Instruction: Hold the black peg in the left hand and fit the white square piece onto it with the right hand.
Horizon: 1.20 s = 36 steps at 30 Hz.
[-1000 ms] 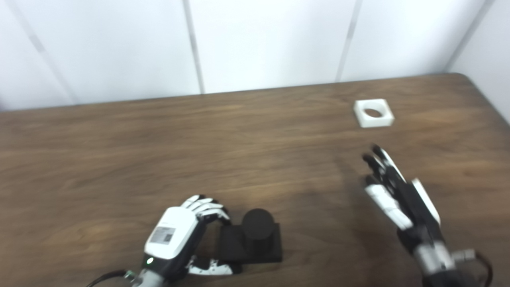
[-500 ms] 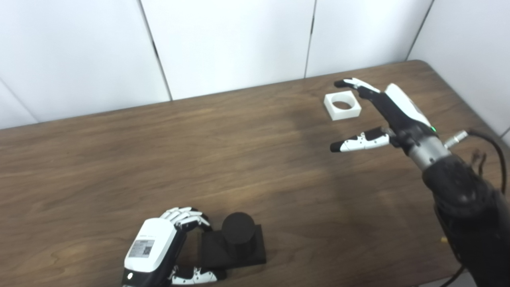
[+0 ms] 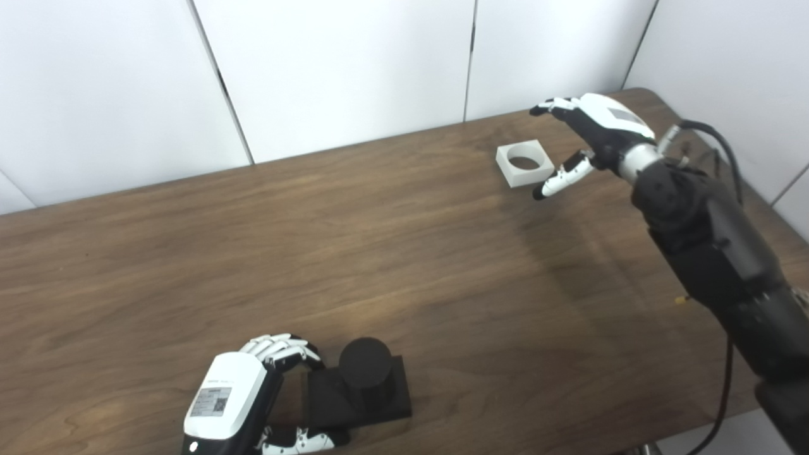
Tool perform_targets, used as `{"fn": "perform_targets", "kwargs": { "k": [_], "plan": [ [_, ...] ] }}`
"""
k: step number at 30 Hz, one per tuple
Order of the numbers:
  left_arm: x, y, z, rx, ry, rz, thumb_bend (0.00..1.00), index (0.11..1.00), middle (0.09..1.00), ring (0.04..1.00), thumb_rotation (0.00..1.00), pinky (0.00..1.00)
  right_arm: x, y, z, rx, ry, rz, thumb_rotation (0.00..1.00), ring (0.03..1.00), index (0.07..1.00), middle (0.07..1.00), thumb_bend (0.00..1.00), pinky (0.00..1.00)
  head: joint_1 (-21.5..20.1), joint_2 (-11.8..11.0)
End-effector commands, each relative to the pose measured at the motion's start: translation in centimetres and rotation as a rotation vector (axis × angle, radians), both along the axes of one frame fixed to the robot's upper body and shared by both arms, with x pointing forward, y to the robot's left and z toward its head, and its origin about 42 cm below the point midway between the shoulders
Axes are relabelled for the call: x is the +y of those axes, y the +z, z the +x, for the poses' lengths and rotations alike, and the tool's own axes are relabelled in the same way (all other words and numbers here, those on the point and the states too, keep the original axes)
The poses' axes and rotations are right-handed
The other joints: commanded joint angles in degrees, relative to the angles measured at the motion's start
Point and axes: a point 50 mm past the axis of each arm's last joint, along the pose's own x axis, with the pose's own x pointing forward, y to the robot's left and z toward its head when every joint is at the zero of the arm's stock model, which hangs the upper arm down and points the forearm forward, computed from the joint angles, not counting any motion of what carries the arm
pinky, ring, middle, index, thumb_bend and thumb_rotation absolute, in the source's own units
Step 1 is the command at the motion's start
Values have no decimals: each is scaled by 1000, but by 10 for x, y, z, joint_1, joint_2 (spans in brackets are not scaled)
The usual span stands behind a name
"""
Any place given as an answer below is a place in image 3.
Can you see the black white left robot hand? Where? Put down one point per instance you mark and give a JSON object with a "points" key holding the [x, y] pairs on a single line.
{"points": [[221, 395]]}

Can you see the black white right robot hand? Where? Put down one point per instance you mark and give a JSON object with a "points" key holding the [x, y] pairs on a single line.
{"points": [[603, 129]]}

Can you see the white square piece with hole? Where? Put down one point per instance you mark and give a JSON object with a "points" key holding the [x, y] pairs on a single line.
{"points": [[524, 177]]}

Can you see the black peg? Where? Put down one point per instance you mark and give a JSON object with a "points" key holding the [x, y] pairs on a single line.
{"points": [[366, 366]]}

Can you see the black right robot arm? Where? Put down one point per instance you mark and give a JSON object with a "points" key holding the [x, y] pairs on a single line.
{"points": [[708, 240]]}

